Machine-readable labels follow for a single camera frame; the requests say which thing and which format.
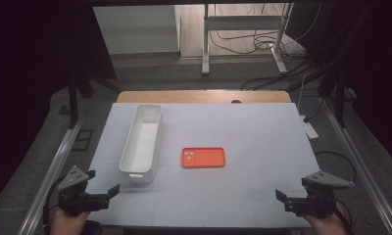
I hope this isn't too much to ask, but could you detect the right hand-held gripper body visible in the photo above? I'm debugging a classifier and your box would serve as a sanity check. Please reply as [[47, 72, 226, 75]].
[[283, 170, 355, 219]]

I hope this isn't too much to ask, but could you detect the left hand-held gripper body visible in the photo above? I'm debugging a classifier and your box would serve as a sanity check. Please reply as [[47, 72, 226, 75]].
[[57, 165, 112, 217]]

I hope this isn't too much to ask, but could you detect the white plastic storage bin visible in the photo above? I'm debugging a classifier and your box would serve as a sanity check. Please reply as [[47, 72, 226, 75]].
[[119, 103, 164, 183]]

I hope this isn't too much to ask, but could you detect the orange phone case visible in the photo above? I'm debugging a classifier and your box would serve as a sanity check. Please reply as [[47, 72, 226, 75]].
[[181, 147, 225, 169]]

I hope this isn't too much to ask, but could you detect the person's right hand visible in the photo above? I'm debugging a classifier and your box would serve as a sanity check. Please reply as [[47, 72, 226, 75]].
[[303, 203, 349, 235]]

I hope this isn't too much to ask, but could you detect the person's left hand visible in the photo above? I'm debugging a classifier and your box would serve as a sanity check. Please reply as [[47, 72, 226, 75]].
[[50, 210, 91, 235]]

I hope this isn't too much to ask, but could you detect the white power strip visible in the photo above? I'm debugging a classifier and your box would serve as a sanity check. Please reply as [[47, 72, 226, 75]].
[[301, 115, 319, 141]]

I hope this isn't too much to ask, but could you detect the black metal stand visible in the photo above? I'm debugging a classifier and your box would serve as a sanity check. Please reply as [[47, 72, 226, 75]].
[[318, 65, 350, 128], [67, 75, 120, 129]]

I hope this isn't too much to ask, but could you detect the white cabinet panel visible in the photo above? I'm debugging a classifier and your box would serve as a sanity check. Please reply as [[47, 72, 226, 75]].
[[92, 4, 181, 56]]

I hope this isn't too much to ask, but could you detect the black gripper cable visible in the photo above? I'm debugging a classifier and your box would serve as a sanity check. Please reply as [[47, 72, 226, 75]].
[[41, 182, 62, 235], [333, 198, 355, 235]]

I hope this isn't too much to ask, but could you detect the aluminium rail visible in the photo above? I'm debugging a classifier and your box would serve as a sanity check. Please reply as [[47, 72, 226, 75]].
[[320, 97, 392, 235], [17, 117, 84, 235]]

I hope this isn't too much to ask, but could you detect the tangle of black floor cables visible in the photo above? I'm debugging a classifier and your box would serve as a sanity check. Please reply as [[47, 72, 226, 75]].
[[208, 3, 325, 92]]

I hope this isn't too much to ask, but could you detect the white desk frame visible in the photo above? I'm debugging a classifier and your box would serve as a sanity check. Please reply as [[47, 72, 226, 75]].
[[201, 3, 295, 76]]

